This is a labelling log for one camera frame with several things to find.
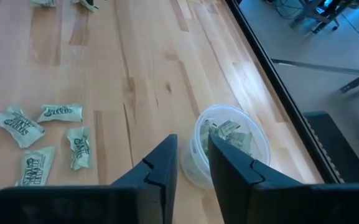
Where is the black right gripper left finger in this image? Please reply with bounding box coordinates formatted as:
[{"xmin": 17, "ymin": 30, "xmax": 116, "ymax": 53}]
[{"xmin": 112, "ymin": 134, "xmax": 179, "ymax": 224}]

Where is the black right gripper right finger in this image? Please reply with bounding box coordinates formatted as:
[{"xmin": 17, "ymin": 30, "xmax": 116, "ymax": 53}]
[{"xmin": 208, "ymin": 134, "xmax": 303, "ymax": 224}]

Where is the green white stevia packet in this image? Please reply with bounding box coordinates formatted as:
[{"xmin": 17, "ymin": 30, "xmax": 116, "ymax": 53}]
[
  {"xmin": 0, "ymin": 105, "xmax": 46, "ymax": 149},
  {"xmin": 14, "ymin": 146, "xmax": 57, "ymax": 187},
  {"xmin": 228, "ymin": 132, "xmax": 254, "ymax": 156},
  {"xmin": 70, "ymin": 0, "xmax": 100, "ymax": 13},
  {"xmin": 36, "ymin": 103, "xmax": 84, "ymax": 124},
  {"xmin": 30, "ymin": 0, "xmax": 58, "ymax": 8},
  {"xmin": 199, "ymin": 119, "xmax": 219, "ymax": 156},
  {"xmin": 66, "ymin": 125, "xmax": 93, "ymax": 171},
  {"xmin": 218, "ymin": 119, "xmax": 242, "ymax": 138}
]

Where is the clear plastic cup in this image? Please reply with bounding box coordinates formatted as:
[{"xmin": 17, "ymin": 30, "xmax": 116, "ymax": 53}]
[{"xmin": 180, "ymin": 104, "xmax": 272, "ymax": 190}]

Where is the black hazard-striped floor mat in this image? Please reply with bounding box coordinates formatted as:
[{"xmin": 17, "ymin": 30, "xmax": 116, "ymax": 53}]
[{"xmin": 302, "ymin": 110, "xmax": 359, "ymax": 184}]

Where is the black rolling table base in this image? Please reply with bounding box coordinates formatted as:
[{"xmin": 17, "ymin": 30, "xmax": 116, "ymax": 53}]
[{"xmin": 269, "ymin": 0, "xmax": 359, "ymax": 35}]

